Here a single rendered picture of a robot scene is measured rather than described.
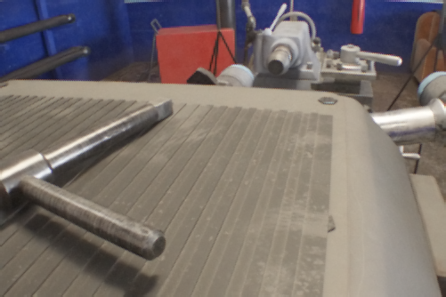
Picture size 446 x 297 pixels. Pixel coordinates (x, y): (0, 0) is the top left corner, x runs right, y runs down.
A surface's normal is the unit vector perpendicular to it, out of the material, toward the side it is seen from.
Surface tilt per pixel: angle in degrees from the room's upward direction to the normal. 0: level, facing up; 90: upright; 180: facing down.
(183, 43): 90
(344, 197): 0
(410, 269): 45
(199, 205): 0
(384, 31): 90
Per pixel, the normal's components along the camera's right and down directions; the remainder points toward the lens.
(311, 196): -0.05, -0.87
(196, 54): 0.06, 0.48
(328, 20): -0.29, 0.48
